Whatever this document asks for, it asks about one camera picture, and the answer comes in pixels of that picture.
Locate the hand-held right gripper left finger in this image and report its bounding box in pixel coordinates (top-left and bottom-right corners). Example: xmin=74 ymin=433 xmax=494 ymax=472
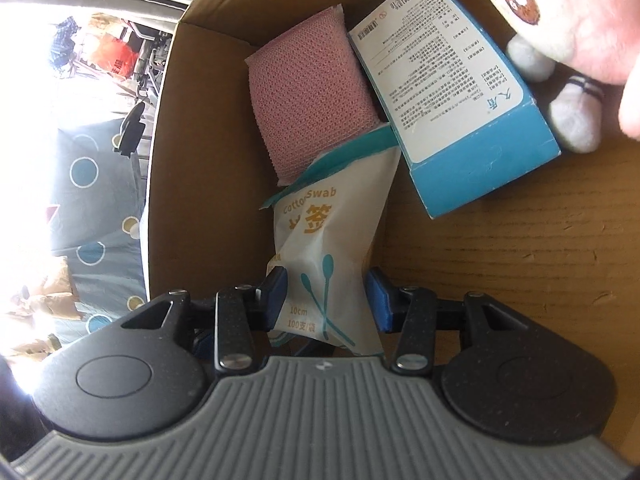
xmin=119 ymin=266 xmax=290 ymax=377

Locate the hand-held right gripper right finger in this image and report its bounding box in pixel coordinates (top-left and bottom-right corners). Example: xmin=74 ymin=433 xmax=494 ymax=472
xmin=365 ymin=267 xmax=538 ymax=376

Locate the white cotton swab packet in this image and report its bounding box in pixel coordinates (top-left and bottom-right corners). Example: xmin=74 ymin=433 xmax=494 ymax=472
xmin=259 ymin=122 xmax=404 ymax=359

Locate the brown cardboard box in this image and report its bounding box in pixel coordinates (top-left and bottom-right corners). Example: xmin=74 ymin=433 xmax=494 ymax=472
xmin=142 ymin=0 xmax=640 ymax=361

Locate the pink mesh sponge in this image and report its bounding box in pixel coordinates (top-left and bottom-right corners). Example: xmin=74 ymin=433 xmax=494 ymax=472
xmin=245 ymin=5 xmax=387 ymax=186

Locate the blue white carton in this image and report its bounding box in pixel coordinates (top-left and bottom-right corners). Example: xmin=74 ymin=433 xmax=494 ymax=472
xmin=347 ymin=0 xmax=562 ymax=221

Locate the pink plush toy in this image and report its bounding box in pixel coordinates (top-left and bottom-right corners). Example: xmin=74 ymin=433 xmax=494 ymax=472
xmin=470 ymin=0 xmax=640 ymax=154

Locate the dark blue dotted cloth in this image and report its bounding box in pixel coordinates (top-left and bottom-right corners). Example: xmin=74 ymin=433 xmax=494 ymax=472
xmin=47 ymin=122 xmax=151 ymax=342

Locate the black padded armrest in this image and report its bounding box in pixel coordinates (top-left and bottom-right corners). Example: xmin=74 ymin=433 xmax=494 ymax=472
xmin=117 ymin=101 xmax=147 ymax=157

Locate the crumpled beige paper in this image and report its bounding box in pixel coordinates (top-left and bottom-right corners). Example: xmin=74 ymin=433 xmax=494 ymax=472
xmin=7 ymin=255 xmax=79 ymax=356

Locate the orange plastic bag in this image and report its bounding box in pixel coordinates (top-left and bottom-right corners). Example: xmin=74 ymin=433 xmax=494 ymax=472
xmin=92 ymin=35 xmax=139 ymax=79

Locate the blue checked hanging garment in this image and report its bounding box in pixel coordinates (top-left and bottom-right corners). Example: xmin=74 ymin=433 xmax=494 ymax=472
xmin=51 ymin=16 xmax=84 ymax=69

